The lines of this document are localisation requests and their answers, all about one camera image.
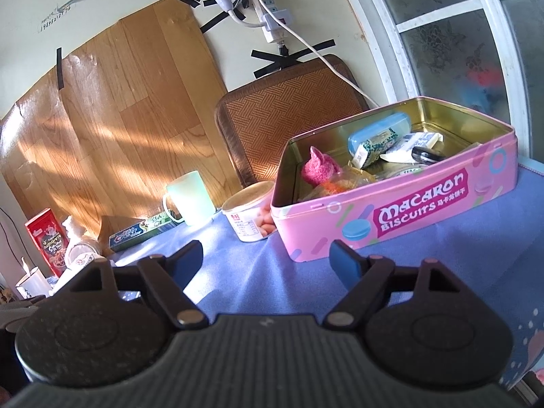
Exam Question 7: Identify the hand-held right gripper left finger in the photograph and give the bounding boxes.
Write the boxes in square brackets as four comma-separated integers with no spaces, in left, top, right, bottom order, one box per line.
[68,239,209,330]

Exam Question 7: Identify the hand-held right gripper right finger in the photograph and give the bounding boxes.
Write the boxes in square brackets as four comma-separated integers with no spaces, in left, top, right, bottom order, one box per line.
[324,239,466,330]

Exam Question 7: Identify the pink biscuit tin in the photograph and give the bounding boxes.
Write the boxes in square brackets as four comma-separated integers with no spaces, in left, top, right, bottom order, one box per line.
[269,96,517,264]

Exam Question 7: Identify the blue plastic case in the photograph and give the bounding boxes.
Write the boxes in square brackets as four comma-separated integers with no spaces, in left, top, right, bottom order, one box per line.
[347,112,411,159]

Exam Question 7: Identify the white enamel mug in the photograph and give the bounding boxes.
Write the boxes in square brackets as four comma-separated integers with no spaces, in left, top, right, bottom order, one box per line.
[16,266,52,300]

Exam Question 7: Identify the blue-green toothpaste box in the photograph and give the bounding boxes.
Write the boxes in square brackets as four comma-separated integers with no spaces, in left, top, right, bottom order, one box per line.
[108,212,180,252]

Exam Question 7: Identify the green plastic cup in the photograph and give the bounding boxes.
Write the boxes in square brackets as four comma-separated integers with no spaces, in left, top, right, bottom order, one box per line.
[162,170,216,227]

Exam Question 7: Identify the red snack tin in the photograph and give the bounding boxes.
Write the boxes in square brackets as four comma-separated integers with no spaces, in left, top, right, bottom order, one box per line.
[24,207,69,278]

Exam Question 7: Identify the clear bag with orange contents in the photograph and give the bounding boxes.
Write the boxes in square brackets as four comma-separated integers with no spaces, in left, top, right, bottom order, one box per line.
[297,167,367,202]

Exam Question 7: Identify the white snack cup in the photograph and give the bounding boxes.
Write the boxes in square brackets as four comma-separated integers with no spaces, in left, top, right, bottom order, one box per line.
[221,180,279,244]

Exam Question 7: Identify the white tissue pack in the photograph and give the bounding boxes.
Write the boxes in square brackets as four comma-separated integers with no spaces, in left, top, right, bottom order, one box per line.
[53,253,108,290]

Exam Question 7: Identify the pink fuzzy toy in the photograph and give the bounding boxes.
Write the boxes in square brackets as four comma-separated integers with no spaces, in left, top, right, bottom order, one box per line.
[301,146,341,188]

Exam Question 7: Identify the plastic-wrapped paper bowls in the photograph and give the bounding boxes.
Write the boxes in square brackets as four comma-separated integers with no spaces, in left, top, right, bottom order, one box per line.
[62,216,105,258]

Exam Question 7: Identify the green-white patterned packet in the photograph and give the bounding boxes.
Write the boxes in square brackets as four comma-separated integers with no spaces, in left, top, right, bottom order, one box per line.
[354,131,399,168]

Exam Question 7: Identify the small black object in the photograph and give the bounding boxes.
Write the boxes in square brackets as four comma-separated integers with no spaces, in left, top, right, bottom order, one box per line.
[411,146,448,165]

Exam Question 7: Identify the white wrapped packet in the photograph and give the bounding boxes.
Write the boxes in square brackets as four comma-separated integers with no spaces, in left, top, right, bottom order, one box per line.
[380,131,445,164]

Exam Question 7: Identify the brown woven tray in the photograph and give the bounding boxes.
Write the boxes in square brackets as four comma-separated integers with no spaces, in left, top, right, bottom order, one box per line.
[214,53,371,188]

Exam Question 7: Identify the black tape cross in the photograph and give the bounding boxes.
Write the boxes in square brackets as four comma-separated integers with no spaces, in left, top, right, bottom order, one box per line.
[200,0,269,35]
[251,39,336,79]

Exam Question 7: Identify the white plug adapter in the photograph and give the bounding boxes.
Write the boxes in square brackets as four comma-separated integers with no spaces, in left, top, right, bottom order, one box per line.
[260,10,295,45]

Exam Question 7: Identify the white power strip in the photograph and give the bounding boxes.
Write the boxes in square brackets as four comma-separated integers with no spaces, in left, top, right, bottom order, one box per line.
[251,0,294,26]

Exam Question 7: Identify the wood-pattern wall sheet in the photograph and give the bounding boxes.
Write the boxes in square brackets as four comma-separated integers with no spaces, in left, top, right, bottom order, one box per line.
[0,0,231,241]

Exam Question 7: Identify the white power cable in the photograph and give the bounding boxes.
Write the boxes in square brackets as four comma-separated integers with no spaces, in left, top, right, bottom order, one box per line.
[276,20,380,109]

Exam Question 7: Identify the white window frame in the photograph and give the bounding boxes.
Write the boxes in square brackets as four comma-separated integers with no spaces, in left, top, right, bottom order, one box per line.
[331,0,544,166]

